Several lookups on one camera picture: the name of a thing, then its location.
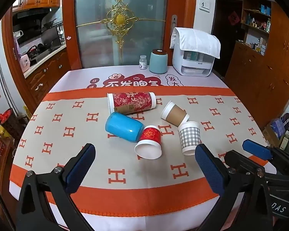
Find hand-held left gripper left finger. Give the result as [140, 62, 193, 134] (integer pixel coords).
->
[16, 143, 97, 231]

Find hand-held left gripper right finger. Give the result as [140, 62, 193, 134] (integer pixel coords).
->
[195, 144, 274, 231]

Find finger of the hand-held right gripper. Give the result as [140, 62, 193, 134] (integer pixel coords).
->
[224, 150, 268, 174]
[242, 139, 289, 175]

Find small red paper cup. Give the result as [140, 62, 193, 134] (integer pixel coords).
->
[134, 125, 163, 160]

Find grey plaid paper cup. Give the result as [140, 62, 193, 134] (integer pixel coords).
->
[178, 121, 201, 156]

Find blue cup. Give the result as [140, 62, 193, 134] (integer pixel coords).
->
[105, 112, 145, 143]

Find brown sleeve paper cup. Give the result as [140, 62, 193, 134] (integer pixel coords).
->
[161, 101, 190, 127]

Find tall red patterned cup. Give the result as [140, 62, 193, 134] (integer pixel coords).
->
[107, 92, 157, 115]

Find cardboard box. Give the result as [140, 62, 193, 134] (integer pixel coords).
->
[262, 123, 280, 148]

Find blue box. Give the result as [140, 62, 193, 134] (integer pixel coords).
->
[271, 118, 286, 138]

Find orange beige patterned table runner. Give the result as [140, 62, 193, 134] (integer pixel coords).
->
[10, 86, 272, 222]

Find tall wooden cabinet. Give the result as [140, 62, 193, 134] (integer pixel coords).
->
[225, 2, 289, 131]

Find dark basket with red bow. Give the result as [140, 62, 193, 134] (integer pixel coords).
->
[0, 108, 21, 139]

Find white printed tablecloth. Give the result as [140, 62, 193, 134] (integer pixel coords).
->
[8, 65, 275, 231]

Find wooden kitchen counter cabinet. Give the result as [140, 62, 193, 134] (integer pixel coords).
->
[24, 45, 72, 103]

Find white countertop appliance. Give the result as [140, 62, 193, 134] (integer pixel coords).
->
[172, 45, 213, 76]

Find long metal stick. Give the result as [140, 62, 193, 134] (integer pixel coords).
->
[0, 52, 18, 116]

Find light blue canister brown lid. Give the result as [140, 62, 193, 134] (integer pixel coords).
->
[149, 49, 168, 74]

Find pink box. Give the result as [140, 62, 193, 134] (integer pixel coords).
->
[20, 54, 31, 72]

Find frosted glass door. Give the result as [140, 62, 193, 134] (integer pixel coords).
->
[74, 0, 169, 69]

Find black wok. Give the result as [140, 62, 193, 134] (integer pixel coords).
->
[36, 40, 55, 54]

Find white quilted cloth cover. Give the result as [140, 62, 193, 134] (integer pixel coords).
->
[170, 27, 221, 59]

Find wooden shelf with items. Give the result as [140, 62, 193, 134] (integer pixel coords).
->
[239, 0, 272, 56]

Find red paper door decoration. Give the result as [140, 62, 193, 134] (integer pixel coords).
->
[228, 11, 240, 26]

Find gold door ornament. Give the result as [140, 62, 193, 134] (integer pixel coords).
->
[101, 0, 139, 49]

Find range hood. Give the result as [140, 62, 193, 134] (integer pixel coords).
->
[13, 7, 60, 20]

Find metal door handle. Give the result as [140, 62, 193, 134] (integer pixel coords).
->
[171, 15, 178, 35]

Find white wall switch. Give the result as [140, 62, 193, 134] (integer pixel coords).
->
[198, 0, 211, 12]

